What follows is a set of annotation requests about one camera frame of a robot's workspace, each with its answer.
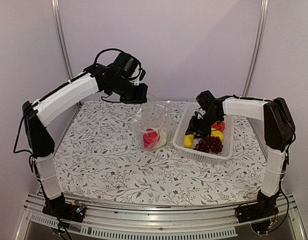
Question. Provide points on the orange mandarin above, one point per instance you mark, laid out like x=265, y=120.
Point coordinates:
x=218, y=126

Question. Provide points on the yellow lemon back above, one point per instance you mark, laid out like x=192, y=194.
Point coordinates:
x=217, y=133

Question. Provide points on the red bell pepper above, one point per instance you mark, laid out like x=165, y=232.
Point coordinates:
x=151, y=139

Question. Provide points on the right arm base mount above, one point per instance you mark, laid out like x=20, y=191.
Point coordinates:
x=250, y=212

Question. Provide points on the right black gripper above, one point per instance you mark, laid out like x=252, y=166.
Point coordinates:
x=194, y=127

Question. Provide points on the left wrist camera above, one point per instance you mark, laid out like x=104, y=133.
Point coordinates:
x=126, y=63

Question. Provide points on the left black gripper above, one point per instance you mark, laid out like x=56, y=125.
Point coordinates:
x=140, y=98

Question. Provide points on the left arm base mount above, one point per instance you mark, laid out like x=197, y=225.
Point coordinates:
x=74, y=212

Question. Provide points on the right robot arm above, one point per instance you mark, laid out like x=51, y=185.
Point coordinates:
x=279, y=134

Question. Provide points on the left aluminium post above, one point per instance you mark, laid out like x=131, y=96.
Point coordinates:
x=61, y=37

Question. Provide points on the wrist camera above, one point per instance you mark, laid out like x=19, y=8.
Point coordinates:
x=205, y=99
x=126, y=63

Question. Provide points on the yellow corn front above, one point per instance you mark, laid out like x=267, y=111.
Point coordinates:
x=188, y=140

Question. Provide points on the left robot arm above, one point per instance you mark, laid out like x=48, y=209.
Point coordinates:
x=38, y=115

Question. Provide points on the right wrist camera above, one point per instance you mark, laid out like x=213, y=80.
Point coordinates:
x=205, y=99

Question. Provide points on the right aluminium post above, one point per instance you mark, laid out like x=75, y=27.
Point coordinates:
x=257, y=46

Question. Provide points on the floral tablecloth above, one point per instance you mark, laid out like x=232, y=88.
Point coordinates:
x=100, y=158

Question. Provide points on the aluminium post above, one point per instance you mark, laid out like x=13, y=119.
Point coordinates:
x=257, y=46
x=61, y=37

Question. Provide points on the white plastic basket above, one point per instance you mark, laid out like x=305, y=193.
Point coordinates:
x=192, y=154

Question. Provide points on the dark red grapes bunch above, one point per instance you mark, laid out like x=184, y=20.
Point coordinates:
x=210, y=144

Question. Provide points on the clear zip top bag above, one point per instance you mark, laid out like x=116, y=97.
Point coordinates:
x=154, y=114

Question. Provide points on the aluminium front rail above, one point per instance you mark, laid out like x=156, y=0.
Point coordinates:
x=110, y=220

